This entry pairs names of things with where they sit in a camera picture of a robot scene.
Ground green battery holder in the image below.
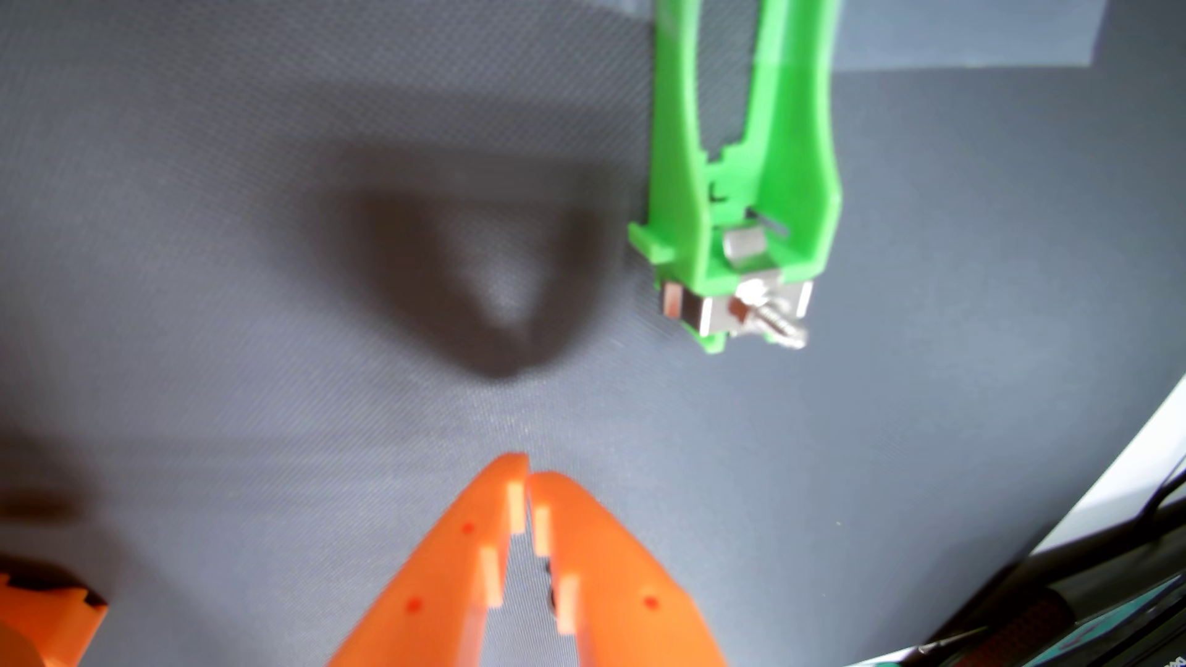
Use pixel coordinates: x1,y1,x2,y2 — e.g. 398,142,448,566
628,0,844,355

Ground orange robot base part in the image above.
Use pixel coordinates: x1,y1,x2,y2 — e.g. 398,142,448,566
0,556,109,667

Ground black electronic device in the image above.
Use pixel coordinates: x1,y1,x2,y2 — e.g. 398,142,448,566
912,519,1186,667

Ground dark grey fabric mat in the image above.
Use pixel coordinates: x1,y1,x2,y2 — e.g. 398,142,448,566
0,0,1186,667

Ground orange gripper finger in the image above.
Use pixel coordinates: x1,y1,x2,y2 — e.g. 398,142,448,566
329,452,531,667
528,471,728,667

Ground black cable with connector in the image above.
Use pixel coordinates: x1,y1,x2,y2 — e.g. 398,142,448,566
1142,456,1186,520

